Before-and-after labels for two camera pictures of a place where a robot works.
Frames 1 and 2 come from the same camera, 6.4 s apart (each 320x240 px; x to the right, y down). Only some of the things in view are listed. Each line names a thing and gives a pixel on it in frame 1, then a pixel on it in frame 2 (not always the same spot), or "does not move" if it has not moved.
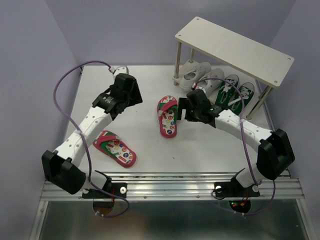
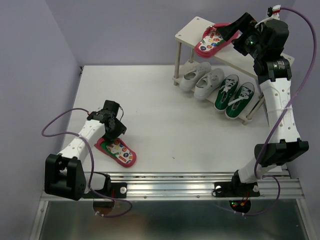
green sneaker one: (229, 84) does not move
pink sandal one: (167, 108) -> (212, 42)
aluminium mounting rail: (183, 186) does not move
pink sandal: (110, 144) does not move
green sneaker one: (247, 90) does not move
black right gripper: (184, 103) -> (245, 21)
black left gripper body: (127, 99) -> (118, 128)
